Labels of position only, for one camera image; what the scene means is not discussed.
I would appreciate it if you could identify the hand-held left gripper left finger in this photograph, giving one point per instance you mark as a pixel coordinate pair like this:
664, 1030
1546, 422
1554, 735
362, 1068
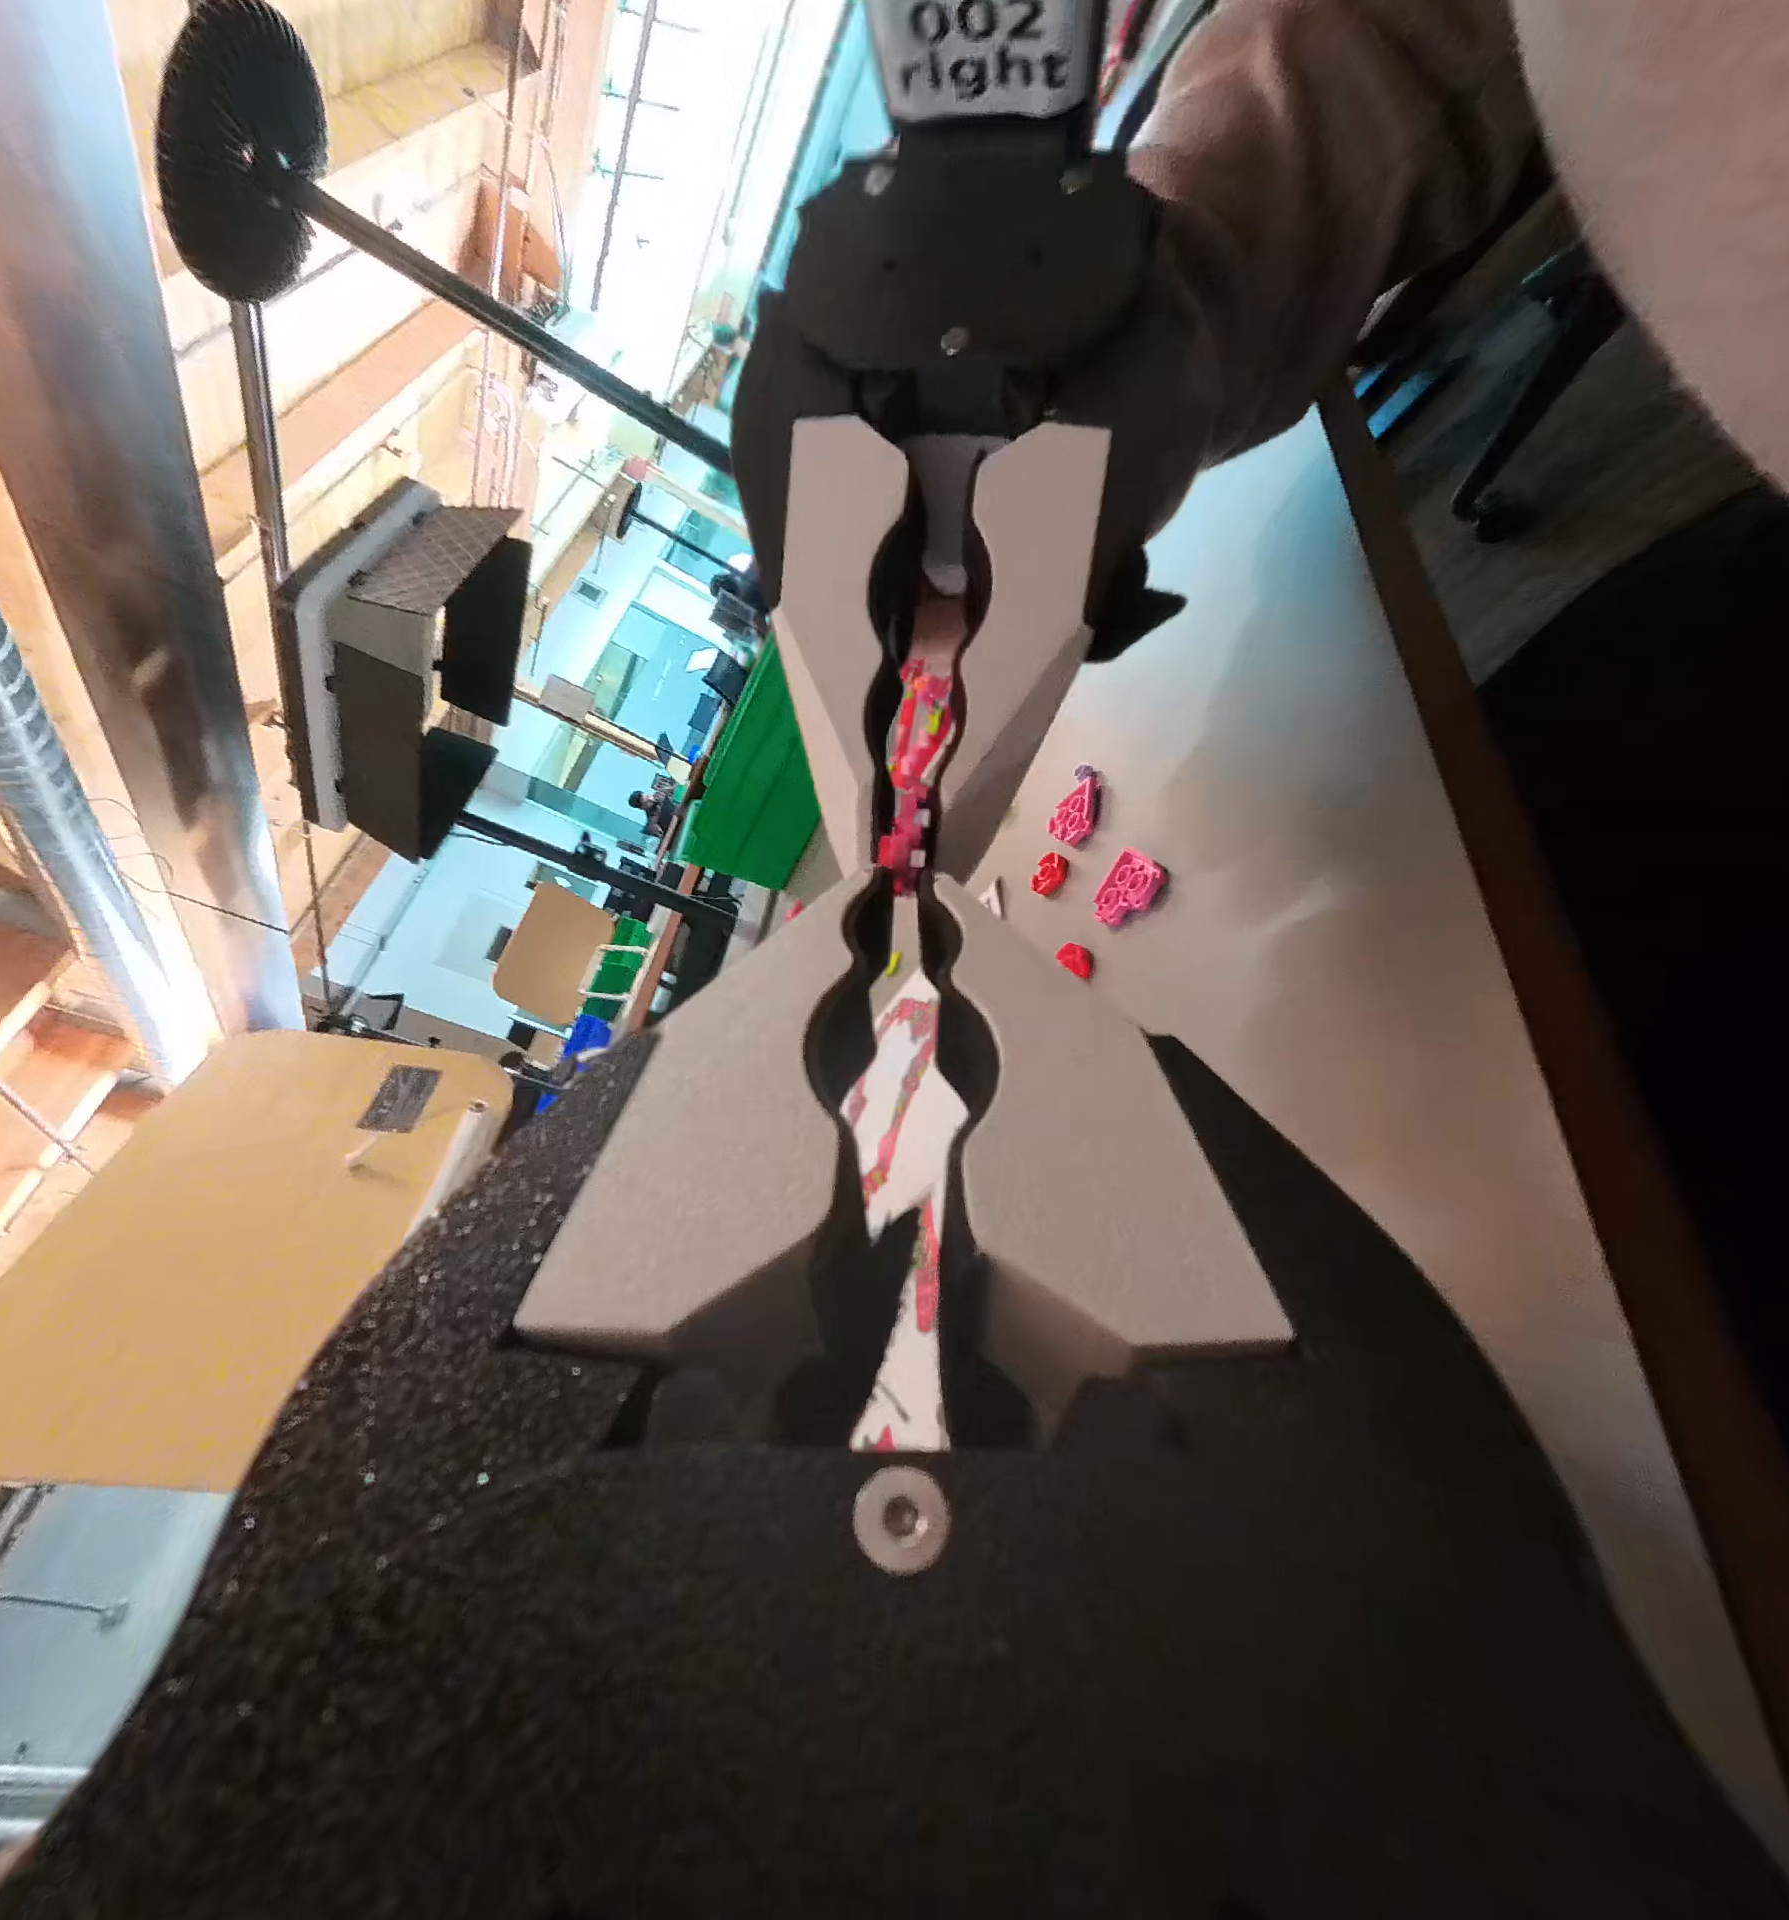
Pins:
715, 1184

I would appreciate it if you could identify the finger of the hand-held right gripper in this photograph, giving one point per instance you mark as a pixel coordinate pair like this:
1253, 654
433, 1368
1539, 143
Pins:
1035, 596
826, 596

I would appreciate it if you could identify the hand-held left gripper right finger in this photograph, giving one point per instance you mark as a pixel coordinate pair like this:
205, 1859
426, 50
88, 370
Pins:
1108, 1199

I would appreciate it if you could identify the person's right forearm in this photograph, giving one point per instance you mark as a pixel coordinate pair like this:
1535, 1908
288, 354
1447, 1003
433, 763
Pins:
1285, 193

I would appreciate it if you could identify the pink pointed lego piece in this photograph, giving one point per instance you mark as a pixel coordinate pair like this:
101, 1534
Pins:
1072, 809

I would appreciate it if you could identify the small red lego piece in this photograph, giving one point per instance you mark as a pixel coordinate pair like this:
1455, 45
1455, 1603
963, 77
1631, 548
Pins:
1076, 961
1052, 873

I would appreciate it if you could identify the pink wide lego piece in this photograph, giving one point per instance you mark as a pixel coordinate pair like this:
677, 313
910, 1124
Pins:
1129, 885

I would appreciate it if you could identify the blue storage bin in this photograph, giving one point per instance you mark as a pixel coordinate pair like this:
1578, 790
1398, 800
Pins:
589, 1037

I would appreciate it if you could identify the green board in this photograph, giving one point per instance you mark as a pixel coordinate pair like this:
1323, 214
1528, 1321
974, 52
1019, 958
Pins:
751, 782

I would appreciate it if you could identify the black boom pole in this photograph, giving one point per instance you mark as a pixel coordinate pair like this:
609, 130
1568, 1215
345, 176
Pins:
505, 324

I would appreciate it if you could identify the studio light panel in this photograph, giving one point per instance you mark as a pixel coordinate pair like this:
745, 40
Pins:
384, 658

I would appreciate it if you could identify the black office chair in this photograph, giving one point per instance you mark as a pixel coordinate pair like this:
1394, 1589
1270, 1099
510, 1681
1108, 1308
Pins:
1523, 390

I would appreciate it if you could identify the person's dark trousers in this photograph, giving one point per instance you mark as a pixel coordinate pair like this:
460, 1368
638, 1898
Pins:
1702, 1051

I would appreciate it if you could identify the black round counterweight disc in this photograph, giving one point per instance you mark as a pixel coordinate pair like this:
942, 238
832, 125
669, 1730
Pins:
243, 143

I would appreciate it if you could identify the silver ventilation duct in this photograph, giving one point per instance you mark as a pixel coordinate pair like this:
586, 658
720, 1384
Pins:
41, 792

